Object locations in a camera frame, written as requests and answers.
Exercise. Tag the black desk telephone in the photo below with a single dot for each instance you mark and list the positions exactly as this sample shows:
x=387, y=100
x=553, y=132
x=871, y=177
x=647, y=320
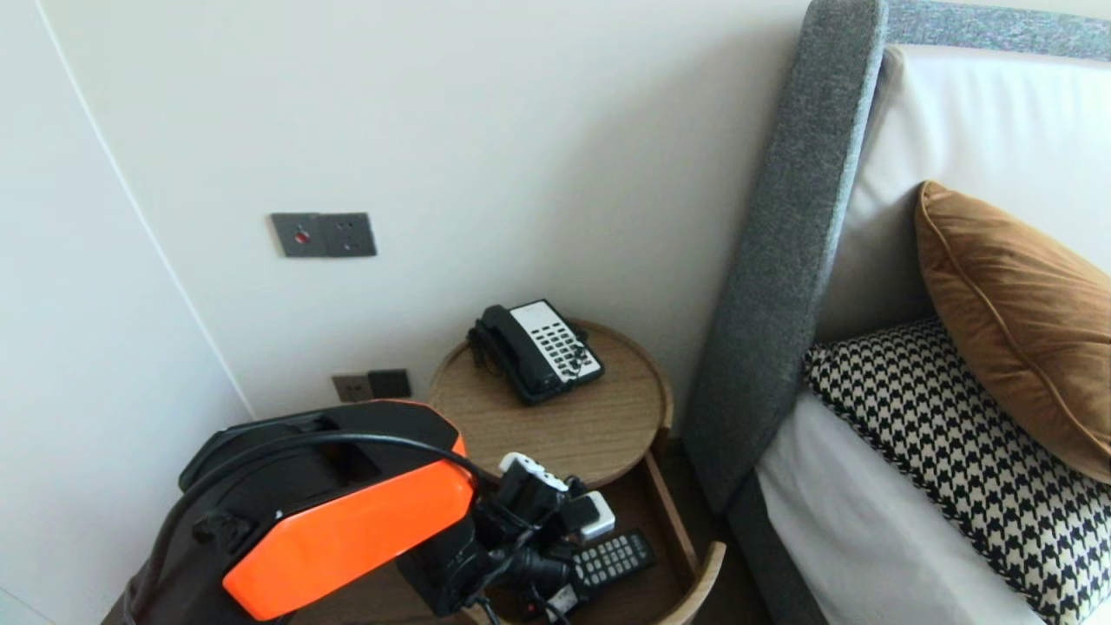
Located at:
x=529, y=360

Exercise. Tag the black TV remote control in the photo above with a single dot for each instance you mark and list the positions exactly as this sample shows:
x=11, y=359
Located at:
x=616, y=555

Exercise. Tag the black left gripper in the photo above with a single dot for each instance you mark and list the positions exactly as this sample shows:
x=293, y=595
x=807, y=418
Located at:
x=542, y=571

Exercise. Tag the brown velvet pillow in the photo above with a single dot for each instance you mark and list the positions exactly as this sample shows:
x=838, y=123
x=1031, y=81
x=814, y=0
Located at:
x=1024, y=330

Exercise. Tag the black wall outlet plate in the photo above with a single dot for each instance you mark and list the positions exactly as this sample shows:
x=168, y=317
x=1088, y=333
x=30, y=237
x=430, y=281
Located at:
x=391, y=383

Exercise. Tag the white headboard cushion panel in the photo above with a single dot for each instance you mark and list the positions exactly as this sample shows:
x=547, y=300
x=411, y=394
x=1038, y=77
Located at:
x=981, y=121

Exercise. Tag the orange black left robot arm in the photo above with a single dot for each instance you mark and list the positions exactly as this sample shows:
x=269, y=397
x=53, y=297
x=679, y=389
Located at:
x=347, y=529

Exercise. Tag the grey switch plate red button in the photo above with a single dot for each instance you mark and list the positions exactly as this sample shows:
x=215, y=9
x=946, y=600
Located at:
x=297, y=235

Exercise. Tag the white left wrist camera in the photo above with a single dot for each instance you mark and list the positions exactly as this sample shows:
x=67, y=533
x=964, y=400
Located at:
x=597, y=516

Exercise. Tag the round wooden bedside table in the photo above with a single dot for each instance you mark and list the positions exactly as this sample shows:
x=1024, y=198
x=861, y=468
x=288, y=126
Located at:
x=664, y=521

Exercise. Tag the beige wall outlet plate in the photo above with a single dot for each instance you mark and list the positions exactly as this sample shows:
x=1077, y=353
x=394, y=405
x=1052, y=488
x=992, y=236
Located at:
x=349, y=387

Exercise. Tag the black white houndstooth pillow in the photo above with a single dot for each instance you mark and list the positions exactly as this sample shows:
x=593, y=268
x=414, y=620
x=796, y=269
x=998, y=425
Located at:
x=955, y=451

